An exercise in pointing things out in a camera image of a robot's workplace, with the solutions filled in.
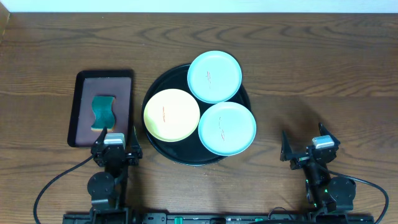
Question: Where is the rectangular black tray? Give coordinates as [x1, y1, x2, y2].
[67, 69, 134, 147]

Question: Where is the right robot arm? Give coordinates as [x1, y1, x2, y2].
[280, 123, 356, 214]

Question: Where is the yellow plate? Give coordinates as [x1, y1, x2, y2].
[144, 89, 200, 142]

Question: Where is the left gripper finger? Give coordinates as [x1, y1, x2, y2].
[130, 126, 141, 151]
[95, 127, 108, 144]

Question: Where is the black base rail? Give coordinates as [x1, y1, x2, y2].
[62, 213, 374, 224]

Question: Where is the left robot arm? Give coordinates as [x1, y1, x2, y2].
[87, 128, 142, 223]

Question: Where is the green yellow sponge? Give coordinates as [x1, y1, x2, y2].
[91, 96, 116, 130]

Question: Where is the round black tray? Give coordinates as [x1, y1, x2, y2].
[142, 64, 251, 166]

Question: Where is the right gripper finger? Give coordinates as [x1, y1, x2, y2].
[280, 131, 293, 161]
[318, 123, 335, 140]

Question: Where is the light blue plate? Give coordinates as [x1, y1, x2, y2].
[187, 50, 243, 104]
[198, 102, 257, 156]

